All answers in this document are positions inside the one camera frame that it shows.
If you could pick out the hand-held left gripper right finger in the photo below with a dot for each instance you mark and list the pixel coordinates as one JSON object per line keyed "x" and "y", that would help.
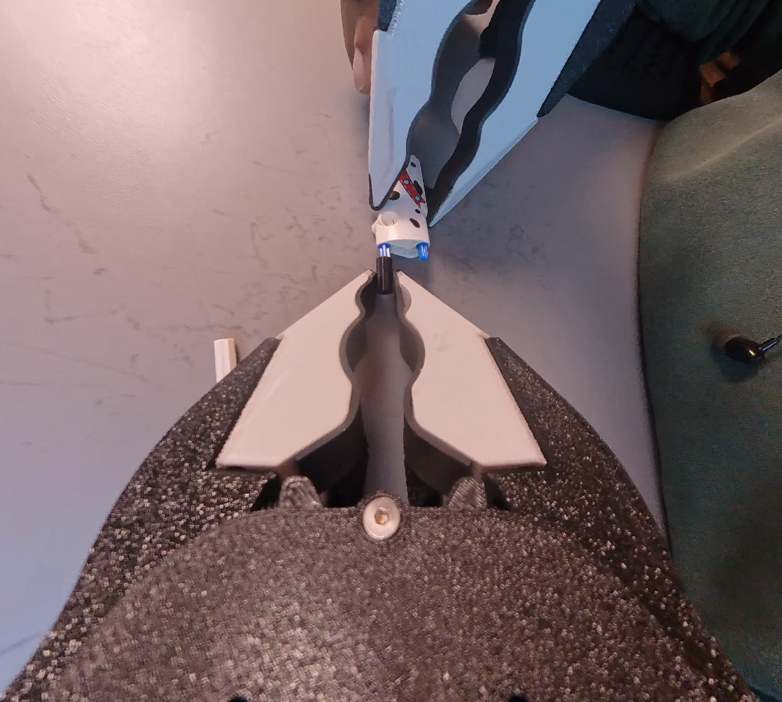
{"x": 476, "y": 402}

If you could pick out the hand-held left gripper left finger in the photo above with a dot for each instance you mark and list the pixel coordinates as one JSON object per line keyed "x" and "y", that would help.
{"x": 287, "y": 402}

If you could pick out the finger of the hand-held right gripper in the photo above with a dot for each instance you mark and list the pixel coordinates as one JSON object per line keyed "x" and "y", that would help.
{"x": 550, "y": 42}
{"x": 415, "y": 42}

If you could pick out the short black lego connector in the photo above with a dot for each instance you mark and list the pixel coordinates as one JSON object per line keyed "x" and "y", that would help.
{"x": 385, "y": 277}

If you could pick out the white spotted lego panel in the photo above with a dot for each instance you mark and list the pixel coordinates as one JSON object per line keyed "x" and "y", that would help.
{"x": 397, "y": 231}

